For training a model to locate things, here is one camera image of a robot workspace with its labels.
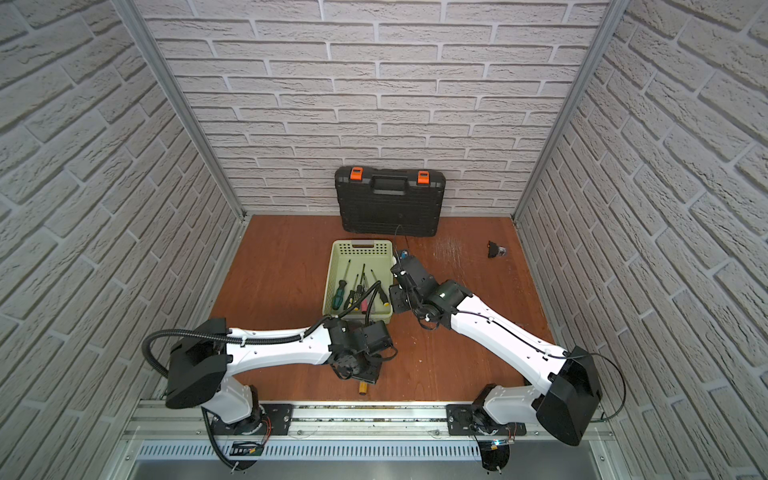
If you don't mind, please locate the pink handled screwdriver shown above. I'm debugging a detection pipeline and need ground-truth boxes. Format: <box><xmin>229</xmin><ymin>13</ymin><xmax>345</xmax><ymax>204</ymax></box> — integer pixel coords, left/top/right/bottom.
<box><xmin>360</xmin><ymin>273</ymin><xmax>369</xmax><ymax>313</ymax></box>

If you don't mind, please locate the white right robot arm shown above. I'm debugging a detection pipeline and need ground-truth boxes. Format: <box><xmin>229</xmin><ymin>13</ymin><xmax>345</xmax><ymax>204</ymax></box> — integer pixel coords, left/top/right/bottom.
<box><xmin>389</xmin><ymin>251</ymin><xmax>602</xmax><ymax>446</ymax></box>

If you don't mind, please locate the green black screwdriver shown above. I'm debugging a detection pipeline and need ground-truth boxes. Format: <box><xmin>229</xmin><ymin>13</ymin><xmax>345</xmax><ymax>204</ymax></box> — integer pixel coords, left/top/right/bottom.
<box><xmin>331</xmin><ymin>261</ymin><xmax>351</xmax><ymax>311</ymax></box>

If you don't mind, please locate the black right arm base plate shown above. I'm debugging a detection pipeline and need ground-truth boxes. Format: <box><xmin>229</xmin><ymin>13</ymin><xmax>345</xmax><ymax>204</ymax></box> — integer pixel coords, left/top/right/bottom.
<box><xmin>446</xmin><ymin>404</ymin><xmax>527</xmax><ymax>438</ymax></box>

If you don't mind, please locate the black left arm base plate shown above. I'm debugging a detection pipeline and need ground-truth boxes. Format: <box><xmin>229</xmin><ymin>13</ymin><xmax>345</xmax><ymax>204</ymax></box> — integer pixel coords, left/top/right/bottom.
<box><xmin>211</xmin><ymin>403</ymin><xmax>293</xmax><ymax>437</ymax></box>

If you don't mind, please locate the aluminium corner frame post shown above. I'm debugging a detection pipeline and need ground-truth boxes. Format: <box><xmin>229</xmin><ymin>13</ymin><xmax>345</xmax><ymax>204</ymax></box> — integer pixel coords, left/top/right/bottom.
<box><xmin>113</xmin><ymin>0</ymin><xmax>248</xmax><ymax>223</ymax></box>

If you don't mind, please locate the black corrugated left cable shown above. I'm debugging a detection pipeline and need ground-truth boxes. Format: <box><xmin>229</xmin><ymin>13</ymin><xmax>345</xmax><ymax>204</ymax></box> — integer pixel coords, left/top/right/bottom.
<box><xmin>141</xmin><ymin>280</ymin><xmax>385</xmax><ymax>470</ymax></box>

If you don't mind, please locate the right aluminium corner post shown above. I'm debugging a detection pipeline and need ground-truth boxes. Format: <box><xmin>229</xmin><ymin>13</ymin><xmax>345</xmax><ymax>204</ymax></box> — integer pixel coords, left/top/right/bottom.
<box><xmin>510</xmin><ymin>0</ymin><xmax>630</xmax><ymax>222</ymax></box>

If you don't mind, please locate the light green perforated bin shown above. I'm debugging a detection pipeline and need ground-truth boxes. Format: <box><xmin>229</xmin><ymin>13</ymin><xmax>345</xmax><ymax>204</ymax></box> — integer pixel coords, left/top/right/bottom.
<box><xmin>322</xmin><ymin>239</ymin><xmax>394</xmax><ymax>323</ymax></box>

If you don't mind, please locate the black yellow grip screwdriver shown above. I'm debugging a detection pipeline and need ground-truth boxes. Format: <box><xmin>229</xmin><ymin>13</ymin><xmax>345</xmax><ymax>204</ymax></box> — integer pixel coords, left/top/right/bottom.
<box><xmin>370</xmin><ymin>269</ymin><xmax>390</xmax><ymax>307</ymax></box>

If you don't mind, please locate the aluminium front rail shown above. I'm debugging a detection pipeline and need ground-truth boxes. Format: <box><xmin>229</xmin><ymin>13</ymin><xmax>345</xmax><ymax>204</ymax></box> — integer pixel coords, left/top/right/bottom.
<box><xmin>125</xmin><ymin>400</ymin><xmax>613</xmax><ymax>462</ymax></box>

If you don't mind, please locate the black yellow dotted screwdriver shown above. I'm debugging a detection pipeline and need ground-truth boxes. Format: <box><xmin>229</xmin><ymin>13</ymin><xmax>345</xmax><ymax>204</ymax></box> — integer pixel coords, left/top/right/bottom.
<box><xmin>355</xmin><ymin>264</ymin><xmax>365</xmax><ymax>311</ymax></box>

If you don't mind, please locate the small black round object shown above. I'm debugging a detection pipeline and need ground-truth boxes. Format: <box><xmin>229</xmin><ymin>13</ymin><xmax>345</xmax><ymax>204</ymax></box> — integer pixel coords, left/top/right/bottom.
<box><xmin>487</xmin><ymin>241</ymin><xmax>507</xmax><ymax>258</ymax></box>

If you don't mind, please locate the black plastic tool case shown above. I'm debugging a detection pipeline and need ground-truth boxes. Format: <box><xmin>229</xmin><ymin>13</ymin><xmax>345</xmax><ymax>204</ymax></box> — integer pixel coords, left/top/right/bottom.
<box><xmin>334</xmin><ymin>166</ymin><xmax>446</xmax><ymax>237</ymax></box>

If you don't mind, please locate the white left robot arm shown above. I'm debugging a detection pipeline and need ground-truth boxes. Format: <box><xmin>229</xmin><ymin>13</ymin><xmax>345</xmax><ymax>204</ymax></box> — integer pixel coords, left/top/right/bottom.
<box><xmin>165</xmin><ymin>318</ymin><xmax>394</xmax><ymax>426</ymax></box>

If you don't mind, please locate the black yellow small screwdriver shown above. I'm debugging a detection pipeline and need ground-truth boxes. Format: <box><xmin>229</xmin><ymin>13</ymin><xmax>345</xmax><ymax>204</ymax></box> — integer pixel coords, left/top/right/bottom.
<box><xmin>344</xmin><ymin>276</ymin><xmax>359</xmax><ymax>309</ymax></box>

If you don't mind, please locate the thin black right cable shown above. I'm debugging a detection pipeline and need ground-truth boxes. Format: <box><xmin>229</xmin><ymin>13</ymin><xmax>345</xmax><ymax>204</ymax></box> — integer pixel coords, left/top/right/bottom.
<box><xmin>413</xmin><ymin>305</ymin><xmax>627</xmax><ymax>423</ymax></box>

